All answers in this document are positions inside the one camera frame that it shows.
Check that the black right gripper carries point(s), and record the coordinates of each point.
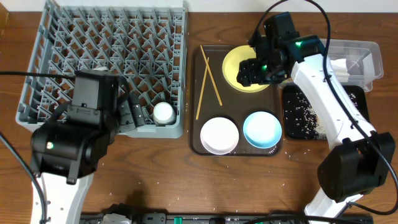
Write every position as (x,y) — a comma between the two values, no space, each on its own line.
(247,70)

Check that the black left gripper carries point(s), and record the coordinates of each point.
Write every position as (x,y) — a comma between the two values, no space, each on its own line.
(128,121)

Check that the white plastic cup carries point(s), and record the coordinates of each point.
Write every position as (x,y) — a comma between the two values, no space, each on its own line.
(164,114)

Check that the white paper napkin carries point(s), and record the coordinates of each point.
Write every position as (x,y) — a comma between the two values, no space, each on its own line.
(340,69)

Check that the rice food scraps pile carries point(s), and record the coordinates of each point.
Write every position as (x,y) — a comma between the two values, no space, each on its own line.
(300,119)

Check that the white round bowl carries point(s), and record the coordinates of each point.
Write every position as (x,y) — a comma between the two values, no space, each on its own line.
(219,136)

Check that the light blue round bowl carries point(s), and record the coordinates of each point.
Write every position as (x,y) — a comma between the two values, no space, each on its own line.
(262,130)

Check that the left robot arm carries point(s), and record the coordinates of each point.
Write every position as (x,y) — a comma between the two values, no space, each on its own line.
(66,149)

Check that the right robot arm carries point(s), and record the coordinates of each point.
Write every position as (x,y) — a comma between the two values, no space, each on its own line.
(360,158)

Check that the black rectangular waste tray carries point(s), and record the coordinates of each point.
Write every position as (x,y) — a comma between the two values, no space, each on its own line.
(357,96)

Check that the clear plastic waste bin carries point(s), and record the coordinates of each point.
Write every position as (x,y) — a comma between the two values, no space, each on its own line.
(363,59)

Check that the yellow round plate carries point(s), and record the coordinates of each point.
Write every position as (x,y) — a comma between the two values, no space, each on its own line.
(230,68)

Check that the wooden chopstick, lower left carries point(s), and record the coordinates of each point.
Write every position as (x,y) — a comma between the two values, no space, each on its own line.
(201,93)

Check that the wooden chopstick, long diagonal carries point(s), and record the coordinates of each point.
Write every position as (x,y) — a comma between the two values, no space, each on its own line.
(211,75)

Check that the dark brown serving tray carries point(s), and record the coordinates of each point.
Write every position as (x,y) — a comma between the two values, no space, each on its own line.
(236,105)

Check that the grey plastic dish rack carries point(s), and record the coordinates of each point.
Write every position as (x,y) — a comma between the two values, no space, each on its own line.
(147,45)

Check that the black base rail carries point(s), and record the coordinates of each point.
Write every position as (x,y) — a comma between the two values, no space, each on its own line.
(155,218)

